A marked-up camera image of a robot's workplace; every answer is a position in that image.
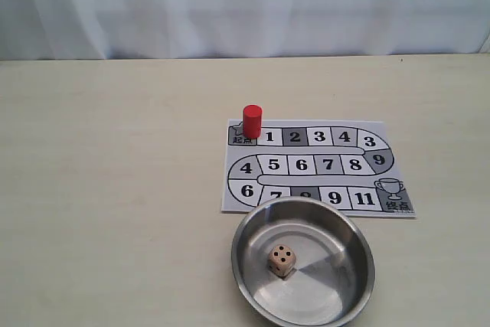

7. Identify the red cylinder game piece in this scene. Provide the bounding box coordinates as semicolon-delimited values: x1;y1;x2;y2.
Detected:
242;104;263;139

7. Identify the wooden die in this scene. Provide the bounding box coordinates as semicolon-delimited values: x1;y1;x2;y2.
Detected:
267;244;296;278

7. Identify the printed paper game board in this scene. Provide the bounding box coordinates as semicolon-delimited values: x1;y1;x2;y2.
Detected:
221;119;416;218

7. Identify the stainless steel bowl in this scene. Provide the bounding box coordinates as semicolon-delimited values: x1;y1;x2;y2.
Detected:
230;196;375;326

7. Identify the white backdrop curtain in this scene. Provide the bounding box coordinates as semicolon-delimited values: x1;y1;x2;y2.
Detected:
1;0;489;60

